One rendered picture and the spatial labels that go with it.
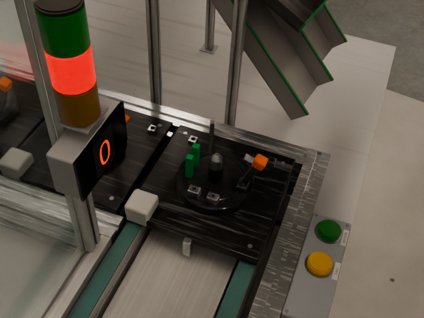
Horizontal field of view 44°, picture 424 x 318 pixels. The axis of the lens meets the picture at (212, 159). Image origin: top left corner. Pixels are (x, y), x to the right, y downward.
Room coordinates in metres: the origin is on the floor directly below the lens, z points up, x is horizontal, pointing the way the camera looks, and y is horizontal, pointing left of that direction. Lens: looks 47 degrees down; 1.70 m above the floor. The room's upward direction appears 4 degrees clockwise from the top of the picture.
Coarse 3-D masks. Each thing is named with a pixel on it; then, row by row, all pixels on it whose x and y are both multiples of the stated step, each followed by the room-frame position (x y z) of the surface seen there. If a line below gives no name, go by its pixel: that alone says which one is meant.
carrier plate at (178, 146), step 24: (168, 144) 0.70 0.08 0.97; (216, 144) 0.71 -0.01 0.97; (240, 144) 0.72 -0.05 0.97; (168, 168) 0.64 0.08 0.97; (264, 168) 0.66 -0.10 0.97; (288, 168) 0.66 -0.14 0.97; (168, 192) 0.59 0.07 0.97; (264, 192) 0.60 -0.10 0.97; (168, 216) 0.53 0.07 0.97; (192, 216) 0.54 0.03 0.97; (216, 216) 0.54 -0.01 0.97; (240, 216) 0.54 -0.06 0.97; (264, 216) 0.55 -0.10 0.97; (192, 240) 0.50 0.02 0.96; (216, 240) 0.49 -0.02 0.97; (240, 240) 0.49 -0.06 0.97; (264, 240) 0.50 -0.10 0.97
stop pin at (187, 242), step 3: (186, 237) 0.50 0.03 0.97; (183, 240) 0.49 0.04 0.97; (186, 240) 0.49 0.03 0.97; (189, 240) 0.49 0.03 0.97; (183, 243) 0.49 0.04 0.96; (186, 243) 0.49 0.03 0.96; (189, 243) 0.49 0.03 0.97; (183, 246) 0.49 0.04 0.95; (186, 246) 0.49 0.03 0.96; (189, 246) 0.48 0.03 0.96; (183, 249) 0.49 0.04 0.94; (186, 249) 0.49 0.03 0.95; (189, 249) 0.48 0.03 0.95; (183, 252) 0.49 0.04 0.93; (186, 252) 0.49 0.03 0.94; (189, 252) 0.48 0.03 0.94; (186, 255) 0.49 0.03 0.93; (189, 255) 0.48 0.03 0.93
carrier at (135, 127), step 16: (128, 112) 0.79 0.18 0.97; (128, 128) 0.74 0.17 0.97; (144, 128) 0.74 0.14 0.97; (160, 128) 0.75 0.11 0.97; (128, 144) 0.70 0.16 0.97; (144, 144) 0.70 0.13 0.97; (160, 144) 0.71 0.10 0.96; (128, 160) 0.66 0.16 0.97; (144, 160) 0.66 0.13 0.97; (112, 176) 0.62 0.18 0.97; (128, 176) 0.62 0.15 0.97; (96, 192) 0.58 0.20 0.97; (112, 192) 0.58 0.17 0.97; (128, 192) 0.58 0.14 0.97; (112, 208) 0.54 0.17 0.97
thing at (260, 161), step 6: (246, 156) 0.60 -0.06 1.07; (258, 156) 0.59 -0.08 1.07; (264, 156) 0.59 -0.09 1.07; (246, 162) 0.59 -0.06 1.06; (252, 162) 0.59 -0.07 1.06; (258, 162) 0.58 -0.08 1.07; (264, 162) 0.58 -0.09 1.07; (252, 168) 0.58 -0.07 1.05; (258, 168) 0.58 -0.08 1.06; (246, 174) 0.59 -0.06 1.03; (252, 174) 0.58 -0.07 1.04; (240, 180) 0.60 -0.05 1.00; (246, 180) 0.59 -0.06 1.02
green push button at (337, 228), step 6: (324, 222) 0.54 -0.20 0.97; (330, 222) 0.54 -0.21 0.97; (318, 228) 0.53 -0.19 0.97; (324, 228) 0.53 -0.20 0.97; (330, 228) 0.53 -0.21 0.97; (336, 228) 0.53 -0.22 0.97; (318, 234) 0.52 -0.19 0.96; (324, 234) 0.52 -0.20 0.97; (330, 234) 0.52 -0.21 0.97; (336, 234) 0.52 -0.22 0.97; (330, 240) 0.51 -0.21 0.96
